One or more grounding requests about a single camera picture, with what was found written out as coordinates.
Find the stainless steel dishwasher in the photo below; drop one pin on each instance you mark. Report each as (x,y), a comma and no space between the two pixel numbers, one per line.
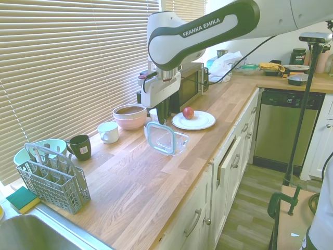
(275,130)

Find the yellow cloth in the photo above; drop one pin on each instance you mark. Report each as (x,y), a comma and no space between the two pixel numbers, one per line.
(270,66)

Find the green lidded clear container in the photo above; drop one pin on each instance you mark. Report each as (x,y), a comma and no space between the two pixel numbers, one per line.
(249,69)

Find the black toaster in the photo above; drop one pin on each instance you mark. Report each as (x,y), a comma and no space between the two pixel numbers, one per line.
(138,98)

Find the green yellow sponge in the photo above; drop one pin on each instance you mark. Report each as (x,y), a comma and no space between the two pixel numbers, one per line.
(22,199)

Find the green metal clamp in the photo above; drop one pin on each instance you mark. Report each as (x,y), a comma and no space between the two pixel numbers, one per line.
(274,201)

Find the black foil covered tray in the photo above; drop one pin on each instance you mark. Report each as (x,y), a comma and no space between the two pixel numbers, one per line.
(297,79)

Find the brown mounting board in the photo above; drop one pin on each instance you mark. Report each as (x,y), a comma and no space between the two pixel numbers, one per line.
(291,229)

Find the grey plastic cutlery basket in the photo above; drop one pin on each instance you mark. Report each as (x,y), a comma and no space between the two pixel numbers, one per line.
(52,192)

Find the wide white mug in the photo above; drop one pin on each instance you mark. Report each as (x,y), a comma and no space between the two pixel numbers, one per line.
(110,134)

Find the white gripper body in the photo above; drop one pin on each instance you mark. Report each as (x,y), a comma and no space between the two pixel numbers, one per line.
(161,91)

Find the black mug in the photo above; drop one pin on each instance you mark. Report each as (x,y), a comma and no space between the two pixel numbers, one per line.
(82,148)

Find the beige window blind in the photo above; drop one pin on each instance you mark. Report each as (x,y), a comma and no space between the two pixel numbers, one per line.
(65,65)
(182,5)

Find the ajar white drawer front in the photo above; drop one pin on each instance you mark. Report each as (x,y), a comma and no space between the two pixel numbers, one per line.
(229,161)

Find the mint green bowl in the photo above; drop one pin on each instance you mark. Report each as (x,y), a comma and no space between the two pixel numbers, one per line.
(58,145)

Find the white lower cabinets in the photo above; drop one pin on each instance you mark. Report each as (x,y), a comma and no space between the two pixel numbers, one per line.
(182,208)

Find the dark glass jar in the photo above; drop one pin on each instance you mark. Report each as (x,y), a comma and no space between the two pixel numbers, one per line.
(222,53)

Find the plate with food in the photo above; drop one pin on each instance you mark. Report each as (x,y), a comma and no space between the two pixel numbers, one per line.
(295,67)

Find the black protein powder tub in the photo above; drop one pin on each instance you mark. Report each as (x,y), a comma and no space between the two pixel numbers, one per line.
(299,57)

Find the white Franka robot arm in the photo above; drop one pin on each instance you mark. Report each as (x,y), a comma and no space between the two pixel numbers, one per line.
(195,34)

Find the white dinner plate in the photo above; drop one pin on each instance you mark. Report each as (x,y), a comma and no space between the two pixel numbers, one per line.
(203,121)

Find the pink bottle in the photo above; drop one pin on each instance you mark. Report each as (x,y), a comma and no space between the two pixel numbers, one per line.
(323,62)

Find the grey exterior camera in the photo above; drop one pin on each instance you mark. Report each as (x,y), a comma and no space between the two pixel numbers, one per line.
(314,37)

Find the stainless steel sink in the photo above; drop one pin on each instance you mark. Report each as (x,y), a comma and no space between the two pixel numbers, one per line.
(26,234)

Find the tall white cup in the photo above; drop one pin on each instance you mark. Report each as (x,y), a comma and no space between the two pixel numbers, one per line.
(153,114)

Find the grey bowl brown inside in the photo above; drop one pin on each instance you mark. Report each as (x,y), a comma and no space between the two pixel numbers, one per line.
(130,110)

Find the pink bowl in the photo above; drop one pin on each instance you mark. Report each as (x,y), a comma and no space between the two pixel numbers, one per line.
(130,124)

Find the teal rimmed container lid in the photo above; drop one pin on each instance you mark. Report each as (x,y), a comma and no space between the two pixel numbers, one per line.
(161,138)

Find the silver cabinet knob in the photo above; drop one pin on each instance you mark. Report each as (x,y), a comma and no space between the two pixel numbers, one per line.
(207,221)

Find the white side cabinet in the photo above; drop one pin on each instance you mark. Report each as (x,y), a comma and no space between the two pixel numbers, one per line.
(321,145)

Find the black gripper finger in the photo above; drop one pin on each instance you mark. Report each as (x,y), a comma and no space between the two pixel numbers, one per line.
(167,109)
(161,113)

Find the white plastic bag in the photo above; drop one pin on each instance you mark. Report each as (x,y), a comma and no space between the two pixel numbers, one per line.
(221,63)

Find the red apple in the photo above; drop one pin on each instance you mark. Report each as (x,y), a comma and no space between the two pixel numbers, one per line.
(188,113)

